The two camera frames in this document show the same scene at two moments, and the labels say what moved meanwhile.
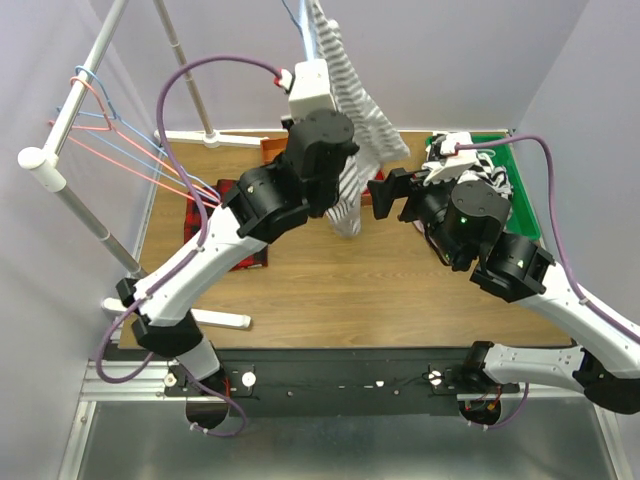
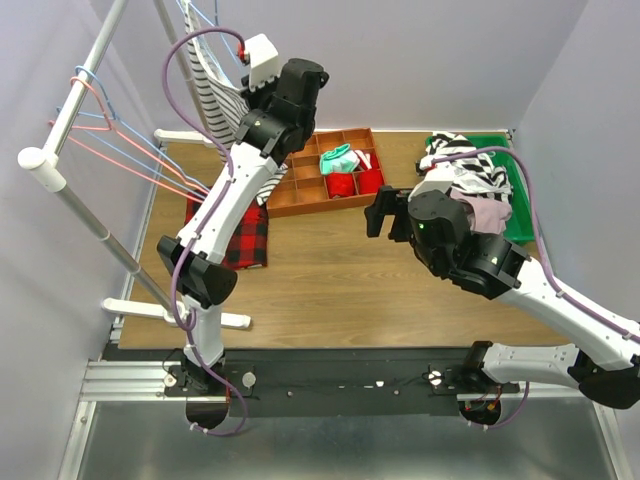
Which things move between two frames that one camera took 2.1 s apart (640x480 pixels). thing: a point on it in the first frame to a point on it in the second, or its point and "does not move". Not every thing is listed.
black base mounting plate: (328, 381) does not move
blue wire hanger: (306, 27) to (225, 46)
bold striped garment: (479, 168) does not move
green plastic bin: (521, 217) does not move
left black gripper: (324, 198) to (252, 98)
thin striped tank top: (374, 136) to (224, 103)
